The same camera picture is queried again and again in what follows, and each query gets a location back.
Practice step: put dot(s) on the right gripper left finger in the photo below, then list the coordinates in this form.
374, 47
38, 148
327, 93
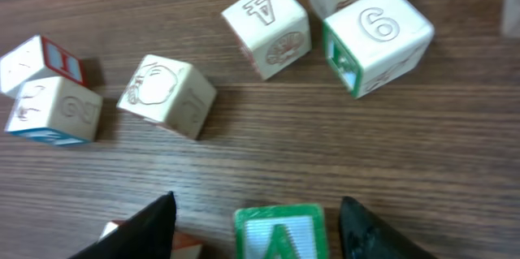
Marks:
146, 235

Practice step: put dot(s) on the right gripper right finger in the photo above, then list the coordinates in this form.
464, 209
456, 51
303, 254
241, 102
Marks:
364, 235

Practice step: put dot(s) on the green V letter block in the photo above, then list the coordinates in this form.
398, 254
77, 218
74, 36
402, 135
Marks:
281, 232

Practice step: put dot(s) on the white block green bottom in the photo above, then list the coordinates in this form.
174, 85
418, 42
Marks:
183, 246

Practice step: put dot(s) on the apple block red side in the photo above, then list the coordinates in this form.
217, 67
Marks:
170, 94

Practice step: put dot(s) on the baseball block blue side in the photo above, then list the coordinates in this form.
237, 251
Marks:
55, 111

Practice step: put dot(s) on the number 6 green block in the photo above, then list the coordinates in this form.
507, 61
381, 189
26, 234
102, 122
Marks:
372, 42

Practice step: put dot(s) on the white block far left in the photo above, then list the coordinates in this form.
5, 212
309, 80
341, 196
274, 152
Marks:
38, 57

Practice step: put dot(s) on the number 4 red block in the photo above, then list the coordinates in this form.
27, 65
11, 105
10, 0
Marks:
272, 34

